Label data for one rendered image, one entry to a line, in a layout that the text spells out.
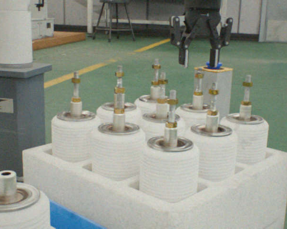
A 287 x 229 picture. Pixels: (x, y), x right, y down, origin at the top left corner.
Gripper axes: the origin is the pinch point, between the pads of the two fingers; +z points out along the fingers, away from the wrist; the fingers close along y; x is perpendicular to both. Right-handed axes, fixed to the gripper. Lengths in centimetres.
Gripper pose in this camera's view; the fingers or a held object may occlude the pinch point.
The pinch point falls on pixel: (199, 60)
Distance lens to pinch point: 96.8
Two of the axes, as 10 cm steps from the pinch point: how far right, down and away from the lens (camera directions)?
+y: -9.3, 0.7, -3.6
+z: -0.3, 9.7, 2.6
